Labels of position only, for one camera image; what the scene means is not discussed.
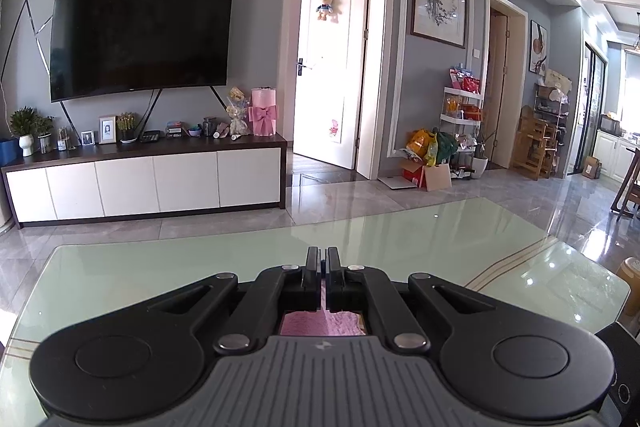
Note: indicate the black flat television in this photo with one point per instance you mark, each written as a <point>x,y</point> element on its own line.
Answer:
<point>140,39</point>

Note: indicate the brown cardboard box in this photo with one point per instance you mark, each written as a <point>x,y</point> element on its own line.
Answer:
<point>438,178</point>

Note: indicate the stack of books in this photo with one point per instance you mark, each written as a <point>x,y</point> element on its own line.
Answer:
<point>173,130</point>

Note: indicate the plush toy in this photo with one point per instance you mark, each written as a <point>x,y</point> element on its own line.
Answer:
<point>326,7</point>

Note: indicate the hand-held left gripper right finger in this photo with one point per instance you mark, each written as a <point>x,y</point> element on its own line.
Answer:
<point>334,279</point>

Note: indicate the large white photo frame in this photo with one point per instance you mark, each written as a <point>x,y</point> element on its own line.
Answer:
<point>107,130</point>

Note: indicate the wooden stool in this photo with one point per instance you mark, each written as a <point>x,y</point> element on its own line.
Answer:
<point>631,287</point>

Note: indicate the small cardboard box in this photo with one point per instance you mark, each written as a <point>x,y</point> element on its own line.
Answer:
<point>592,168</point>

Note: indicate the wooden shelf rack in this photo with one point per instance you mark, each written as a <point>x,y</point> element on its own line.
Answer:
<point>532,147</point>

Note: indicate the white bathroom scale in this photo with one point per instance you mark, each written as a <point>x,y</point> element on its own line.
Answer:
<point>397,182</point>

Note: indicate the pink gift box with bow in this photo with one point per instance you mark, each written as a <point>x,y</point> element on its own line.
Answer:
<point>263,114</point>

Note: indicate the pink towel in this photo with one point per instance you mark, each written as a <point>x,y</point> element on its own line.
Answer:
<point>305,325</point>

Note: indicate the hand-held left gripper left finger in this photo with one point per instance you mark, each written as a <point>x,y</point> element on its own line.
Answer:
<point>312,279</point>

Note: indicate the white door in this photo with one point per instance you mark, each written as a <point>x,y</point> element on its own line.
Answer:
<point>325,82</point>

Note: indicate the yellow-green potted plant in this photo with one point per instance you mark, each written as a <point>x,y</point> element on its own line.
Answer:
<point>127,127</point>

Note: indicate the potted plant in white vase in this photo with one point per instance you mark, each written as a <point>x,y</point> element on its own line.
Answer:
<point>25,127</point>

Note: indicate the metal storage rack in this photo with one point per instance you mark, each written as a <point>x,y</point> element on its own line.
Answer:
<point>552,102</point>

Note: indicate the plant in white floor pot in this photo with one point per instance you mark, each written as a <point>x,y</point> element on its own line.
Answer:
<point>480,164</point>

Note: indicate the framed fruit picture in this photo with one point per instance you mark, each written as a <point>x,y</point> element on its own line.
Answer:
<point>538,47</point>

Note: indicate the black telephone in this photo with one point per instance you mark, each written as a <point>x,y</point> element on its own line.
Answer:
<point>150,137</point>

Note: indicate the wrapped flower bouquet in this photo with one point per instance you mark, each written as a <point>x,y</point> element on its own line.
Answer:
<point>238,114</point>

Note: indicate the dark wooden chair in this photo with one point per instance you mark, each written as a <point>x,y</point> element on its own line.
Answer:
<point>629,197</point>

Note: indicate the blue container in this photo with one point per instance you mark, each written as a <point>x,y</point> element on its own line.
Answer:
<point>9,153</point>

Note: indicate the white shelf cart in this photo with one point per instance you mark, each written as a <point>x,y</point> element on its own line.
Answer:
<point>462,112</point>

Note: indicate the potted plant in grey pot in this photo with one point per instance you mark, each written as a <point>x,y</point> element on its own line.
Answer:
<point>45,137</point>

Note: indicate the dark glass jar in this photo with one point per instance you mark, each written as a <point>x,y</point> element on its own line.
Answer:
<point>209,127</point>

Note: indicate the white television cabinet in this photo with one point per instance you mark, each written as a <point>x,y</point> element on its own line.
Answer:
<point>150,182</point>

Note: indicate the yellow bag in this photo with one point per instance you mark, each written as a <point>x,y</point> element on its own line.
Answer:
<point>421,144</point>

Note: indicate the framed ink painting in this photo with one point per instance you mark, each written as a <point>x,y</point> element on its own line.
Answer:
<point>439,4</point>

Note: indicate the small photo frame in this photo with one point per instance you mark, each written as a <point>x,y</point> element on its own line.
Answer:
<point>88,138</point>

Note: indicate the green bag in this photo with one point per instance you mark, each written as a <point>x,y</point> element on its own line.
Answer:
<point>445,147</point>

